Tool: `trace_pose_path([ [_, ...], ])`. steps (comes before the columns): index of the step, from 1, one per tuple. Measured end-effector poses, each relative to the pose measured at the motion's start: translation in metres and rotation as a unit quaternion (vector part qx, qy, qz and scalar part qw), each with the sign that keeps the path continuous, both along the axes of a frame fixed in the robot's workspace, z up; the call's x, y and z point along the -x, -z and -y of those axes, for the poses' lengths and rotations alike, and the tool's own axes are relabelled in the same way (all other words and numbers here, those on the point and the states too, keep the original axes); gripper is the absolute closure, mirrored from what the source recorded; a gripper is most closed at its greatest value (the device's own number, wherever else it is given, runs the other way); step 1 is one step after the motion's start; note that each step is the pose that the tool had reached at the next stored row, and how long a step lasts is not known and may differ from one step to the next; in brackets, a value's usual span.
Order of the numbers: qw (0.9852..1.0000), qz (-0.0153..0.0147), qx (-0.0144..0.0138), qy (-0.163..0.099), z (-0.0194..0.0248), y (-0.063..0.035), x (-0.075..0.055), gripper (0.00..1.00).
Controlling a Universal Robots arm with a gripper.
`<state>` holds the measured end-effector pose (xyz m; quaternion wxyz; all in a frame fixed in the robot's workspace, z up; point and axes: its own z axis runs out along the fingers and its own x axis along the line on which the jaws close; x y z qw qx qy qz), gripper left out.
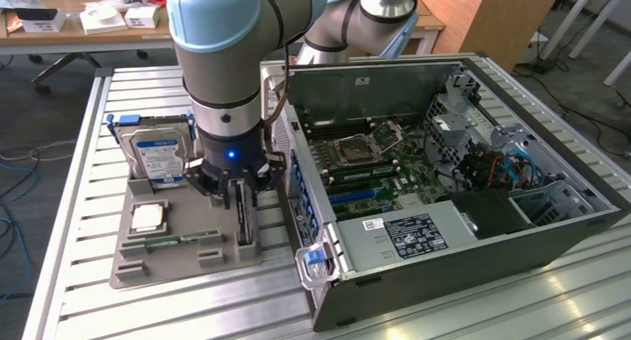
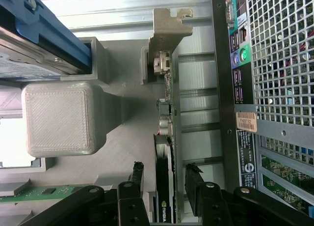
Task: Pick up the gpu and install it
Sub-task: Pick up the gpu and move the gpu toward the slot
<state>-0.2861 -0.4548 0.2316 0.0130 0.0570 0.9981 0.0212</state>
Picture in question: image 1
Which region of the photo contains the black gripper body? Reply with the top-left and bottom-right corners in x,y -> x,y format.
197,127 -> 271,186

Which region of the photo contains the Nvidia graphics card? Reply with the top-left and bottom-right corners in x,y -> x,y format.
234,180 -> 249,247

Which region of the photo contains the grey plastic parts rack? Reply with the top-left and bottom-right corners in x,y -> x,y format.
108,137 -> 266,290

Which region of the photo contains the hard disk in blue caddy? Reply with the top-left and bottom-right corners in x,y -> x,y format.
104,109 -> 199,190

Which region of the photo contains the silver CPU chip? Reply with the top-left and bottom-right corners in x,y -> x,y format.
130,203 -> 167,233

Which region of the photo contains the green RAM stick, bare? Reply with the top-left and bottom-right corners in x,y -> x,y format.
122,228 -> 222,249

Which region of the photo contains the blue expansion slot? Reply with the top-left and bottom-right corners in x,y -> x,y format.
327,187 -> 387,205

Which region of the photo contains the green RAM stick with label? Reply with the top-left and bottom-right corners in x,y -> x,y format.
327,164 -> 402,183

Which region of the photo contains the CPU socket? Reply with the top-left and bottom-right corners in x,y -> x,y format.
334,135 -> 382,164

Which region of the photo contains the grey case latch, blue tab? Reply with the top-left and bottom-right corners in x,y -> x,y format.
294,241 -> 342,291

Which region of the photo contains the green Dell motherboard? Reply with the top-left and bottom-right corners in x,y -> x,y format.
295,112 -> 449,222

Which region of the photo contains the metal socket cover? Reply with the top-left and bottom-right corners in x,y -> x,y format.
367,119 -> 409,149

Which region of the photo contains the grey power supply unit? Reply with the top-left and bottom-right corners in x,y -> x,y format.
335,201 -> 481,275

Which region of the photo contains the tall metal disk bay cage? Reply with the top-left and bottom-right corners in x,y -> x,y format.
422,68 -> 497,162

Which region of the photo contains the small white labelled box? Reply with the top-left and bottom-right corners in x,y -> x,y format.
123,6 -> 162,30

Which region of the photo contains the black power connector bundle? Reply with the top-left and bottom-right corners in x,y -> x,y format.
455,151 -> 509,191

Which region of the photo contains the black office chair base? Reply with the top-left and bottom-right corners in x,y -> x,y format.
30,50 -> 150,94

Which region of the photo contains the white box with round hollow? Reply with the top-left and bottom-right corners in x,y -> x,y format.
78,5 -> 128,36

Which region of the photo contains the black open PC case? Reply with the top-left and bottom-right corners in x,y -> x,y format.
259,51 -> 623,333

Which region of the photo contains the black plastic air shroud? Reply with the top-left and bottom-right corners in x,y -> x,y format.
446,190 -> 537,241

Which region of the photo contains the white box with black foam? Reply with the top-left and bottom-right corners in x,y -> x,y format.
14,7 -> 68,33

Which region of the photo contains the small metal disk bay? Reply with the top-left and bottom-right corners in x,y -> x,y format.
507,180 -> 595,226

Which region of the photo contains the wooden cabinet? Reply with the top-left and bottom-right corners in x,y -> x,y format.
417,0 -> 566,73

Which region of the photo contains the black floor power strip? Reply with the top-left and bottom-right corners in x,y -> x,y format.
530,57 -> 558,75

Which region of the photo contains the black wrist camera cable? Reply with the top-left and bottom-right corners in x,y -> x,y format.
261,21 -> 290,163

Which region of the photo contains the blue data wire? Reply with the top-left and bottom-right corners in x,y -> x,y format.
501,147 -> 545,190

